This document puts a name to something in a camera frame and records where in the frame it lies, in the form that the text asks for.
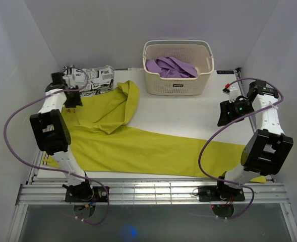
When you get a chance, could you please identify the yellow-green trousers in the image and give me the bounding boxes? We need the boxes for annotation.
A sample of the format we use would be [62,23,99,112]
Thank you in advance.
[41,80,267,184]

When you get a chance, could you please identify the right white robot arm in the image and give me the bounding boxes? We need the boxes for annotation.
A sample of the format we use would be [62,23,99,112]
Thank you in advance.
[214,80,293,200]

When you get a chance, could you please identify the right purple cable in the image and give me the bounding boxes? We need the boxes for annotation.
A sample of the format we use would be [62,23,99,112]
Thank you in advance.
[191,77,284,220]

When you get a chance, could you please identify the folded newspaper print trousers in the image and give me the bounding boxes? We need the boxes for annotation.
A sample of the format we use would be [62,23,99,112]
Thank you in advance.
[63,66,114,97]

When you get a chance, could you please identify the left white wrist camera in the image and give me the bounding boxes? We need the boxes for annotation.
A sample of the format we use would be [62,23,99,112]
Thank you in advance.
[63,73,76,88]

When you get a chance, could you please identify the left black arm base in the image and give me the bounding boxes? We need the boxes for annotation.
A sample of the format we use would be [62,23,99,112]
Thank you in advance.
[65,186,110,219]

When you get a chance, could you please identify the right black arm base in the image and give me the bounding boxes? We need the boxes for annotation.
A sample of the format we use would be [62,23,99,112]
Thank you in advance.
[193,185,245,219]

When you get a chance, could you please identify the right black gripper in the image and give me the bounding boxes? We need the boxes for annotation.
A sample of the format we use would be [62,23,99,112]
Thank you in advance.
[217,98,255,127]

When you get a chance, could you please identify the aluminium rail frame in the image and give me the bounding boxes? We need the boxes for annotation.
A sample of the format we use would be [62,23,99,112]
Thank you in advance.
[9,67,297,242]

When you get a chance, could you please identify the purple garment in basket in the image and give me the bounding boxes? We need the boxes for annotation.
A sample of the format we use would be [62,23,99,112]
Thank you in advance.
[145,56,199,78]

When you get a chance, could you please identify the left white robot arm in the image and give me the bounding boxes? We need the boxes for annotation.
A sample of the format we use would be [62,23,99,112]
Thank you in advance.
[30,72,94,202]

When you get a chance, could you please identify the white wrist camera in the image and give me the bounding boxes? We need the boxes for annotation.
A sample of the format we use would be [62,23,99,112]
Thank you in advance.
[222,84,241,103]
[63,73,76,88]

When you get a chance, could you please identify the cream perforated laundry basket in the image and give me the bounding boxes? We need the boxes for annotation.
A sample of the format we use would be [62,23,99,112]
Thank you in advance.
[142,40,214,96]

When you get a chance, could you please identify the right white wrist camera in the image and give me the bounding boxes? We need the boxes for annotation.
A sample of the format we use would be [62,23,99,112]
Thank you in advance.
[222,84,241,103]

